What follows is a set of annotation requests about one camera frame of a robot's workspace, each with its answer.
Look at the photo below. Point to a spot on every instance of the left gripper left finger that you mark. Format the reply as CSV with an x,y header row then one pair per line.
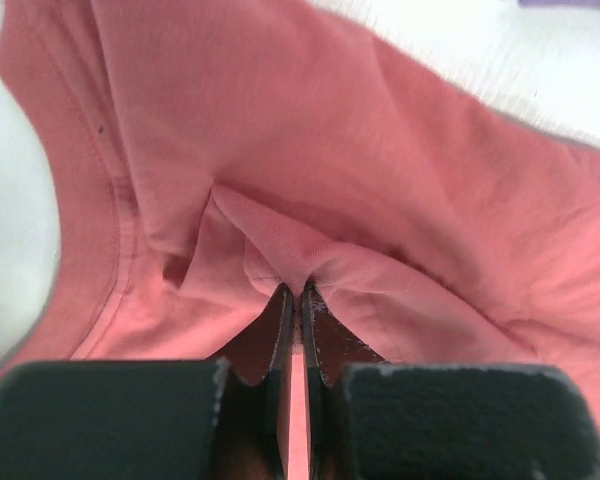
x,y
225,417

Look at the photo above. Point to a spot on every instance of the pink t shirt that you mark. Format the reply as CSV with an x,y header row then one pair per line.
x,y
204,153

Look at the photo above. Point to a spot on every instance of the folded purple t shirt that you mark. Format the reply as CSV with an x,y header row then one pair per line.
x,y
582,4

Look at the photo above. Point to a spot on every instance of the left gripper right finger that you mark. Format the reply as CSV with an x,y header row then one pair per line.
x,y
371,419

